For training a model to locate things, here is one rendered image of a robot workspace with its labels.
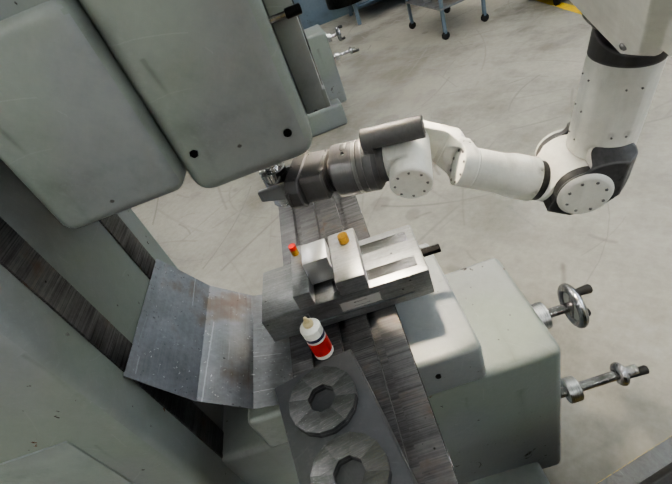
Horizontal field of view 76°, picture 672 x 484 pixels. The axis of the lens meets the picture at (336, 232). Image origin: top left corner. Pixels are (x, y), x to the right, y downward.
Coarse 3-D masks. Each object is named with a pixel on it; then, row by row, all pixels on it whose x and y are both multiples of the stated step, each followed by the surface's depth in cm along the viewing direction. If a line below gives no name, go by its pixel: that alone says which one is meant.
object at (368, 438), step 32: (352, 352) 60; (288, 384) 60; (320, 384) 56; (352, 384) 55; (288, 416) 56; (320, 416) 53; (352, 416) 53; (384, 416) 60; (320, 448) 51; (352, 448) 49; (384, 448) 49; (320, 480) 47; (352, 480) 48; (384, 480) 45; (416, 480) 62
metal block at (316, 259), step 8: (320, 240) 89; (304, 248) 88; (312, 248) 88; (320, 248) 87; (328, 248) 90; (304, 256) 86; (312, 256) 86; (320, 256) 85; (328, 256) 86; (304, 264) 85; (312, 264) 85; (320, 264) 85; (328, 264) 85; (312, 272) 86; (320, 272) 86; (328, 272) 87; (312, 280) 88; (320, 280) 88
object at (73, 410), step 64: (0, 192) 64; (0, 256) 59; (64, 256) 72; (128, 256) 90; (0, 320) 56; (64, 320) 67; (128, 320) 82; (0, 384) 62; (64, 384) 64; (128, 384) 76; (0, 448) 70; (64, 448) 72; (128, 448) 76; (192, 448) 88
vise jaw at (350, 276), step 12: (336, 240) 92; (336, 252) 89; (348, 252) 88; (360, 252) 90; (336, 264) 86; (348, 264) 85; (360, 264) 84; (336, 276) 84; (348, 276) 83; (360, 276) 82; (348, 288) 84; (360, 288) 84
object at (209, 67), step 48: (96, 0) 47; (144, 0) 48; (192, 0) 49; (240, 0) 49; (144, 48) 51; (192, 48) 52; (240, 48) 52; (144, 96) 54; (192, 96) 55; (240, 96) 56; (288, 96) 57; (192, 144) 59; (240, 144) 60; (288, 144) 61
